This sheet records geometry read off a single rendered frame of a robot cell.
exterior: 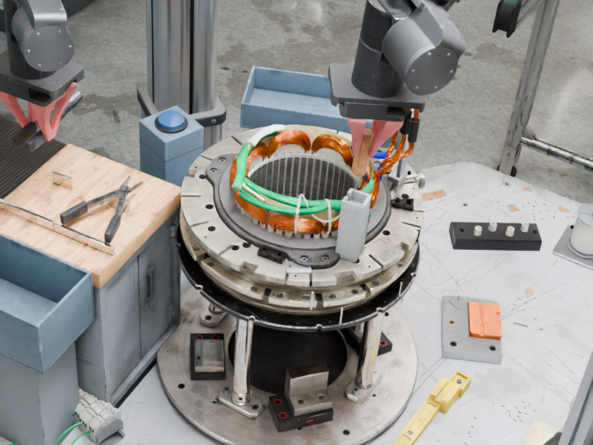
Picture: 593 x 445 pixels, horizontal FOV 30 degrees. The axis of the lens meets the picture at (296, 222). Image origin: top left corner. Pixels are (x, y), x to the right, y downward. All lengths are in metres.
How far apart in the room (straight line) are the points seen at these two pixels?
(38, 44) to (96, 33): 2.64
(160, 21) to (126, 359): 0.55
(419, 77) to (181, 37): 0.76
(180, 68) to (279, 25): 2.13
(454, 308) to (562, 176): 1.72
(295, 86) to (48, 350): 0.63
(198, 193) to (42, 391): 0.32
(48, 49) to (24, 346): 0.36
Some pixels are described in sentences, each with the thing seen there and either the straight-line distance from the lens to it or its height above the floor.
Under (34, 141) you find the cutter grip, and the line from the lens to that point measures 1.39.
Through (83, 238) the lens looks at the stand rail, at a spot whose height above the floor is 1.07.
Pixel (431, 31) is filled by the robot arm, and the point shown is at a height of 1.46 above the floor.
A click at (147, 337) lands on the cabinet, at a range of 1.62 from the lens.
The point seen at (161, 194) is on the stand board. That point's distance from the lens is 1.50.
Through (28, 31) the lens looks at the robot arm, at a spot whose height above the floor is 1.38.
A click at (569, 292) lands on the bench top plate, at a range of 1.87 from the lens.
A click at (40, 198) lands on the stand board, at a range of 1.50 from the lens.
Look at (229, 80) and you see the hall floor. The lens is 3.64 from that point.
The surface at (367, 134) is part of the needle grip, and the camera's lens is 1.26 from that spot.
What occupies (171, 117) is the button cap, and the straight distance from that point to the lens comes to 1.67.
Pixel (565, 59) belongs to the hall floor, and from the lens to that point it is 4.00.
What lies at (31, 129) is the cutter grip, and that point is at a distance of 1.41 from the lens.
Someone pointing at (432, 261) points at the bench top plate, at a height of 0.78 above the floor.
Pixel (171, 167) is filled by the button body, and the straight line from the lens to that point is 1.68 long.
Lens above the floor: 2.02
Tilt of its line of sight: 41 degrees down
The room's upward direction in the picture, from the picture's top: 5 degrees clockwise
